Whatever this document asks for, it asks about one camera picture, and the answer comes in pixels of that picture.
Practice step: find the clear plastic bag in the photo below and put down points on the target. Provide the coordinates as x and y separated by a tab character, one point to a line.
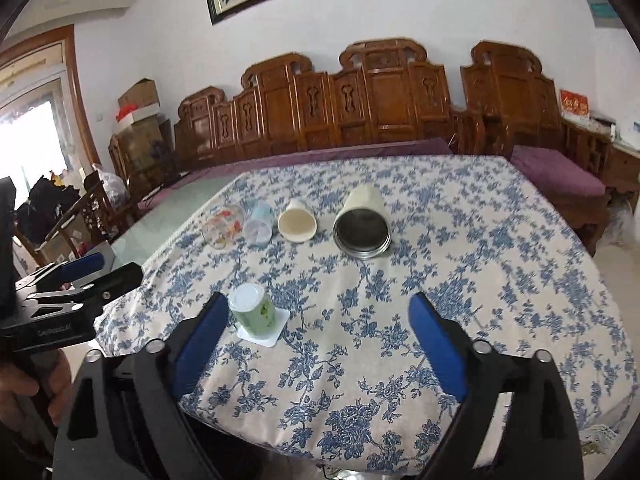
110	185

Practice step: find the stacked cardboard boxes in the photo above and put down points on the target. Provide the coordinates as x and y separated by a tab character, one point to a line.
142	152

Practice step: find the wooden chair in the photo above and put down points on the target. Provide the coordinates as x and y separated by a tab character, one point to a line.
102	205

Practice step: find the white box red contents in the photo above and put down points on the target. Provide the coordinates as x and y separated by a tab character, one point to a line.
137	114

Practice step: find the black bag pile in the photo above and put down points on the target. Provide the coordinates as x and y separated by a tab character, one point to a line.
47	202

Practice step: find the carved wooden sofa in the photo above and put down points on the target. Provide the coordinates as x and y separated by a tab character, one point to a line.
320	105

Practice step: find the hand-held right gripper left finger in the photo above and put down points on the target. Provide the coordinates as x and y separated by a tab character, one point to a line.
200	350

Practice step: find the cream paper cup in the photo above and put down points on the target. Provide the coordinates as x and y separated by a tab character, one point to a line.
297	222

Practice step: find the light blue plastic cup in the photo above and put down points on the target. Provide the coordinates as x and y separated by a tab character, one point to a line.
260	222

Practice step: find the person's left hand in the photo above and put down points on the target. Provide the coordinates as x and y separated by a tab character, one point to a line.
59	390

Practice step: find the green cup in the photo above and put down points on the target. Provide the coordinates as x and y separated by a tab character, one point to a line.
251	310

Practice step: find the teal wall notice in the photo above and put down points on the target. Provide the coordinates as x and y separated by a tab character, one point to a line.
602	10

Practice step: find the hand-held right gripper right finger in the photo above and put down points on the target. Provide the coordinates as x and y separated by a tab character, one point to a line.
440	350

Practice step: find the purple sofa seat cushion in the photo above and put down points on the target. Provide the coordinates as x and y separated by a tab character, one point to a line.
300	160

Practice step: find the wooden side table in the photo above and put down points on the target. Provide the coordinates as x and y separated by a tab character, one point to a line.
622	165

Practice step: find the clear glass cup orange print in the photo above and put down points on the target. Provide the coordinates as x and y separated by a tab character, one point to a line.
222	227

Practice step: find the red card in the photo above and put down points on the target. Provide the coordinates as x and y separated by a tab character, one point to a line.
575	104

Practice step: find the white square coaster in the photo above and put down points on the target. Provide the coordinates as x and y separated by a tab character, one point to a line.
277	327

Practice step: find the blue floral tablecloth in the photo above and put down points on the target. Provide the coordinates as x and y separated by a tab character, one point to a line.
350	285

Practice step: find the purple armchair cushion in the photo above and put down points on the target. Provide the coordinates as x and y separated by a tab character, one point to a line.
560	172

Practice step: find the carved wooden armchair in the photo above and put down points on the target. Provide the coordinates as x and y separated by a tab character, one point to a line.
520	95

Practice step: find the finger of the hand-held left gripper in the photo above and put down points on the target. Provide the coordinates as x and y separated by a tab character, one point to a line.
120	277
87	264

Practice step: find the cream steel-lined mug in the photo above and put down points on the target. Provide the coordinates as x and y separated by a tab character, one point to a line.
362	227

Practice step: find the brown cardboard box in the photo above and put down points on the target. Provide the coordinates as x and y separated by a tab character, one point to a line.
139	92

